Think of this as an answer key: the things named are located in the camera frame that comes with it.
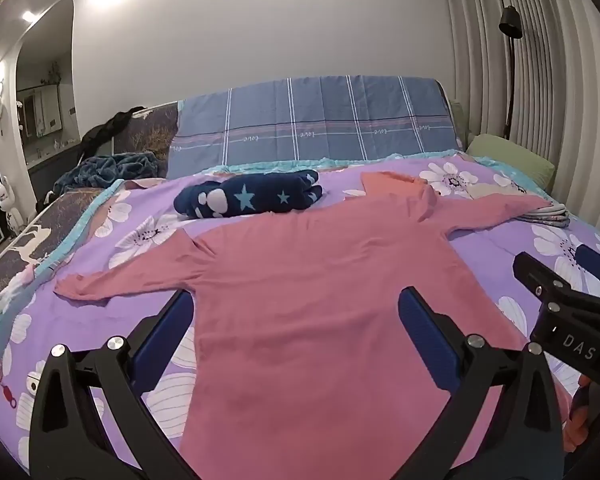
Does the black floor lamp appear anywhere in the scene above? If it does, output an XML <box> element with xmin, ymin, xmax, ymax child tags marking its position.
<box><xmin>498</xmin><ymin>6</ymin><xmax>525</xmax><ymax>141</ymax></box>

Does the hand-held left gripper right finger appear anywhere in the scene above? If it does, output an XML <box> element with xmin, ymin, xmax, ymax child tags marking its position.
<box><xmin>390</xmin><ymin>286</ymin><xmax>566</xmax><ymax>480</ymax></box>

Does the mirrored wall cabinet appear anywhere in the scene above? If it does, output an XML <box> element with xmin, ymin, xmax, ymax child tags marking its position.
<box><xmin>19</xmin><ymin>85</ymin><xmax>63</xmax><ymax>137</ymax></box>

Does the white pleated curtain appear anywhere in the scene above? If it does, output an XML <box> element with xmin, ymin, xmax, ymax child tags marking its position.
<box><xmin>440</xmin><ymin>0</ymin><xmax>600</xmax><ymax>221</ymax></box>

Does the dark counter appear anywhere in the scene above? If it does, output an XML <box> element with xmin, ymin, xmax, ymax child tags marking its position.
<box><xmin>27</xmin><ymin>141</ymin><xmax>84</xmax><ymax>201</ymax></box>

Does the teal fuzzy blanket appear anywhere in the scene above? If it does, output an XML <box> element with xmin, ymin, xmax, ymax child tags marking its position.
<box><xmin>54</xmin><ymin>151</ymin><xmax>167</xmax><ymax>196</ymax></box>

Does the black garment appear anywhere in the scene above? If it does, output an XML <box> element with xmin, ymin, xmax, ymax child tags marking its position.
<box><xmin>80</xmin><ymin>106</ymin><xmax>146</xmax><ymax>161</ymax></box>

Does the pink turtleneck shirt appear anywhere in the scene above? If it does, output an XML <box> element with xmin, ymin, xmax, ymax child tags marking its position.
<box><xmin>55</xmin><ymin>171</ymin><xmax>553</xmax><ymax>466</ymax></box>

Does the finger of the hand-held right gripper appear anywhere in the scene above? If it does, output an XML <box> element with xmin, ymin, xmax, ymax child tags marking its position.
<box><xmin>512</xmin><ymin>251</ymin><xmax>574</xmax><ymax>307</ymax></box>
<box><xmin>575</xmin><ymin>244</ymin><xmax>600</xmax><ymax>286</ymax></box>

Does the navy star-print folded garment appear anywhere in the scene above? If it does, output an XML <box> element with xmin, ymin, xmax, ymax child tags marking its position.
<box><xmin>174</xmin><ymin>170</ymin><xmax>325</xmax><ymax>220</ymax></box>

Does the green pillow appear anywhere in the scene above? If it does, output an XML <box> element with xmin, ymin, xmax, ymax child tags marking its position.
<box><xmin>466</xmin><ymin>133</ymin><xmax>556</xmax><ymax>191</ymax></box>

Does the orange cloth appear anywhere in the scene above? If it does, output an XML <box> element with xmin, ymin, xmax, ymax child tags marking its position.
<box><xmin>567</xmin><ymin>375</ymin><xmax>600</xmax><ymax>453</ymax></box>

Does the blue plaid quilt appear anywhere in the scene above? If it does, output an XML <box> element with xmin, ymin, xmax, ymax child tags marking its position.
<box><xmin>166</xmin><ymin>76</ymin><xmax>466</xmax><ymax>180</ymax></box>

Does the dark branch-patterned bedsheet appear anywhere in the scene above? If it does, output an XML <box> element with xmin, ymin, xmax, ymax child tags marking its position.
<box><xmin>0</xmin><ymin>102</ymin><xmax>181</xmax><ymax>331</ymax></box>

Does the purple floral blanket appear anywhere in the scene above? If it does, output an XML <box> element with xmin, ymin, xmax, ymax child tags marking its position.
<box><xmin>0</xmin><ymin>152</ymin><xmax>600</xmax><ymax>480</ymax></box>

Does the grey striped folded garment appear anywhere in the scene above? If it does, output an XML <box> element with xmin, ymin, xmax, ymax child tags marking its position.
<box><xmin>517</xmin><ymin>201</ymin><xmax>572</xmax><ymax>228</ymax></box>

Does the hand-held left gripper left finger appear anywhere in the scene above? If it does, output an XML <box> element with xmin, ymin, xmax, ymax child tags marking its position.
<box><xmin>28</xmin><ymin>290</ymin><xmax>196</xmax><ymax>480</ymax></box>

